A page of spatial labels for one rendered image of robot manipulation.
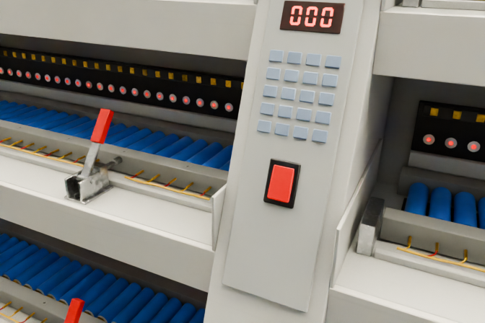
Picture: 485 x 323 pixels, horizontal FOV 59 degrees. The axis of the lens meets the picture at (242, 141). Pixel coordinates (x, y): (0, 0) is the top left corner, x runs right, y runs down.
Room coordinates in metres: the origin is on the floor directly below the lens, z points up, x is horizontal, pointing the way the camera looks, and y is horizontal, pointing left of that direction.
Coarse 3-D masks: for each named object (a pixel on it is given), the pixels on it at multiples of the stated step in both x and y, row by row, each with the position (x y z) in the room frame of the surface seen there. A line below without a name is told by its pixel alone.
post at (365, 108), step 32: (256, 32) 0.34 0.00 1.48; (256, 64) 0.34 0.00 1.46; (352, 96) 0.31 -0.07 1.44; (384, 96) 0.42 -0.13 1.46; (352, 128) 0.30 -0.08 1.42; (384, 128) 0.48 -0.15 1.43; (352, 160) 0.30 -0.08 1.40; (352, 192) 0.33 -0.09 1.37; (224, 224) 0.34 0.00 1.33; (224, 256) 0.34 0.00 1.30; (320, 256) 0.31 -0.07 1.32; (224, 288) 0.33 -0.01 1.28; (320, 288) 0.31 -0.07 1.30; (224, 320) 0.33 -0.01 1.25; (256, 320) 0.32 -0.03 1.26; (288, 320) 0.31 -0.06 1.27; (320, 320) 0.30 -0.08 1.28
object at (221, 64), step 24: (24, 48) 0.72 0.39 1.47; (48, 48) 0.70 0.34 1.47; (72, 48) 0.68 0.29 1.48; (96, 48) 0.66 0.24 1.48; (120, 48) 0.64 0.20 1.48; (216, 72) 0.58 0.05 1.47; (240, 72) 0.56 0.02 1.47; (408, 96) 0.48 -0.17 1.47; (432, 96) 0.47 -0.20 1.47; (456, 96) 0.46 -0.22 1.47; (480, 96) 0.45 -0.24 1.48; (408, 120) 0.48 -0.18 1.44; (384, 144) 0.49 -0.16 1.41; (408, 144) 0.48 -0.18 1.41; (384, 168) 0.48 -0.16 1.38
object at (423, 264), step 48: (432, 144) 0.44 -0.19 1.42; (480, 144) 0.42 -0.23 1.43; (384, 192) 0.44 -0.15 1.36; (432, 192) 0.41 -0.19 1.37; (480, 192) 0.40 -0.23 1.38; (336, 240) 0.29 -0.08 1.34; (384, 240) 0.36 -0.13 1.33; (432, 240) 0.34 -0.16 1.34; (480, 240) 0.32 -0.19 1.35; (336, 288) 0.30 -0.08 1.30; (384, 288) 0.30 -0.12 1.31; (432, 288) 0.30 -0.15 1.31; (480, 288) 0.31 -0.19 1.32
